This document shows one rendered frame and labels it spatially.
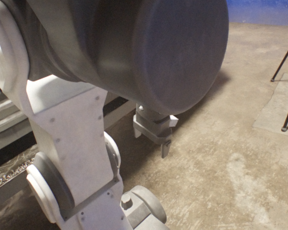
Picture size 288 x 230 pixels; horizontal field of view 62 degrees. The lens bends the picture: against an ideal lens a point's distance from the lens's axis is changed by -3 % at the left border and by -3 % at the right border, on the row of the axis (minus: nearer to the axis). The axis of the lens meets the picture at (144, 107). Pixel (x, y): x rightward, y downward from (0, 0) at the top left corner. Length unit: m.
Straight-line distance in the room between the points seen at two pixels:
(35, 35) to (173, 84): 0.15
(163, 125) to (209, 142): 0.99
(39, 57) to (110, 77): 0.12
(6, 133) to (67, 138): 0.60
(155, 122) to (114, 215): 0.25
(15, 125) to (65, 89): 0.63
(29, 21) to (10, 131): 0.79
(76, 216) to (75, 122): 0.26
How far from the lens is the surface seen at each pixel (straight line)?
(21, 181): 0.92
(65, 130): 0.43
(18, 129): 1.04
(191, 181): 1.34
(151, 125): 0.62
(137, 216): 0.99
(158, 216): 1.04
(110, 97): 1.04
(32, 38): 0.27
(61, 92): 0.41
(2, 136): 1.02
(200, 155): 1.49
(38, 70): 0.29
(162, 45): 0.16
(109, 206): 0.64
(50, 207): 0.57
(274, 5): 4.50
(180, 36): 0.17
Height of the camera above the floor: 0.99
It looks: 30 degrees down
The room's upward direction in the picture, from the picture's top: 7 degrees counter-clockwise
